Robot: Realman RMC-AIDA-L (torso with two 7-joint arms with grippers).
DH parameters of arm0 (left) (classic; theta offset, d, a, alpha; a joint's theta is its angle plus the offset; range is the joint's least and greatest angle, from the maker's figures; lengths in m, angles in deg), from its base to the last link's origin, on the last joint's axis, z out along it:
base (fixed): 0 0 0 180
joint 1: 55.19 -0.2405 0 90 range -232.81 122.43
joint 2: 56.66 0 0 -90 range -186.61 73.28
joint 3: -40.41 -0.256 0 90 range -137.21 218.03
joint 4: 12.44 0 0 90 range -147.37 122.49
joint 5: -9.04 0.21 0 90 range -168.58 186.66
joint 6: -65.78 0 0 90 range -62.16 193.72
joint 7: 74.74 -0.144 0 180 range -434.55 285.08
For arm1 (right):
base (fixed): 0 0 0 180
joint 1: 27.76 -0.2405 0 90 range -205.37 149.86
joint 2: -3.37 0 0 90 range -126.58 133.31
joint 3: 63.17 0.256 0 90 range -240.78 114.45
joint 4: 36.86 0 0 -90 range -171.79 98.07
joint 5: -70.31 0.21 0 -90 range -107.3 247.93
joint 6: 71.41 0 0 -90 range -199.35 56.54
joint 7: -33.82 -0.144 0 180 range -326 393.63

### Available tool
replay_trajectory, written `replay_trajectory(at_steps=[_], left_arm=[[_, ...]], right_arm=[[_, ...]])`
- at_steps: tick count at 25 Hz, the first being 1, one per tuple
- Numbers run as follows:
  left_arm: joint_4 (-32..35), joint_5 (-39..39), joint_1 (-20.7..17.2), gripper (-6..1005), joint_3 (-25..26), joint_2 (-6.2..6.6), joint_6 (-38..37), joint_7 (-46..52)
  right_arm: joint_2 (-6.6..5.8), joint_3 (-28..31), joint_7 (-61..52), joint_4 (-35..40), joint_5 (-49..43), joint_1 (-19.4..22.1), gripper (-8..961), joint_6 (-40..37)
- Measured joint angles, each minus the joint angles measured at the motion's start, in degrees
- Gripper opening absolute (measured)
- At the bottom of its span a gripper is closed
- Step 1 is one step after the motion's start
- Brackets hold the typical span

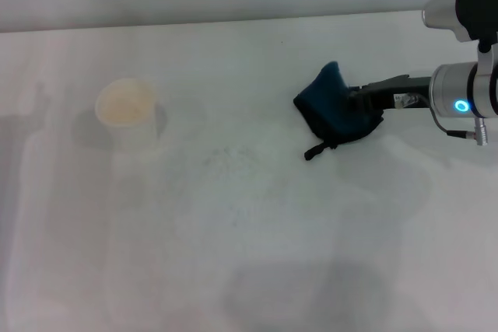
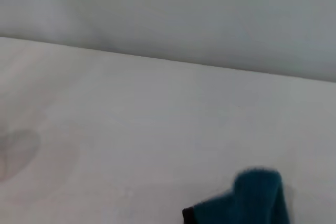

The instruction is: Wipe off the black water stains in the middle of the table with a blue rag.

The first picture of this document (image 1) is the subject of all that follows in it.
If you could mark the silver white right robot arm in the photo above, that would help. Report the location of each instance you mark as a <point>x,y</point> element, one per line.
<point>467,87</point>

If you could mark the blue rag with black trim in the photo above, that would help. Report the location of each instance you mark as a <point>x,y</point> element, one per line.
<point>330,110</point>

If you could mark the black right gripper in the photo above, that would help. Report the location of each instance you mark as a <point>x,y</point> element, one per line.
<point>397,93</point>

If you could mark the right wrist camera housing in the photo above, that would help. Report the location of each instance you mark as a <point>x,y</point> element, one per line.
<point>463,9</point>

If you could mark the white paper cup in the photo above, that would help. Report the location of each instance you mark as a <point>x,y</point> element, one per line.
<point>128,114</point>

